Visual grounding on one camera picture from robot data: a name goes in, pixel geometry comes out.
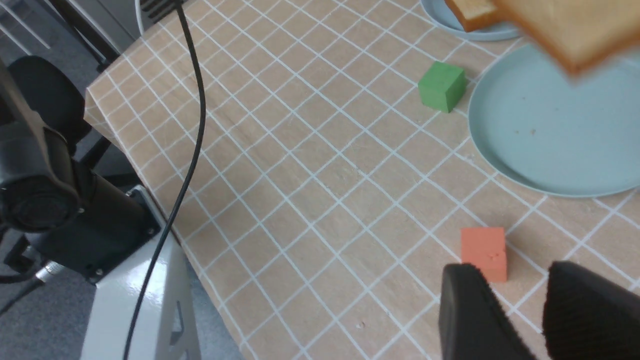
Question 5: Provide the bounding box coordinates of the light blue plate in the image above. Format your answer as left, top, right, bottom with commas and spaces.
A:
421, 0, 521, 42

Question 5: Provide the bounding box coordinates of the pale green plate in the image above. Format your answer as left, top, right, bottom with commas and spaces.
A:
468, 45, 640, 198

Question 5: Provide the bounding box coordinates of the orange-red cube block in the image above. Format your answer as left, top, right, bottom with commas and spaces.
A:
461, 227, 508, 283

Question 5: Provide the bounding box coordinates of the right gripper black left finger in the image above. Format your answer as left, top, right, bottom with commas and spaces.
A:
438, 263, 535, 360

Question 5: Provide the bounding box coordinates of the black cable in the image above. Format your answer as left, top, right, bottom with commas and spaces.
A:
122, 0, 207, 360

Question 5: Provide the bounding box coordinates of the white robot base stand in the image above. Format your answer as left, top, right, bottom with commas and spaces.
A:
80, 185, 202, 360

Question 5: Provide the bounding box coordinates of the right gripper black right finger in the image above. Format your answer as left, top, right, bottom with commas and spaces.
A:
542, 261, 640, 360

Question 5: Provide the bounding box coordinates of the green cube block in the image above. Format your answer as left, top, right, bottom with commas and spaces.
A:
417, 61, 467, 113

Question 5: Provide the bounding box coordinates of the toast slice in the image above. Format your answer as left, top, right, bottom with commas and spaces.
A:
445, 0, 505, 33
493, 0, 640, 76

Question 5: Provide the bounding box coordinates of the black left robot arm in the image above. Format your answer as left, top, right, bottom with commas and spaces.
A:
1, 55, 160, 281

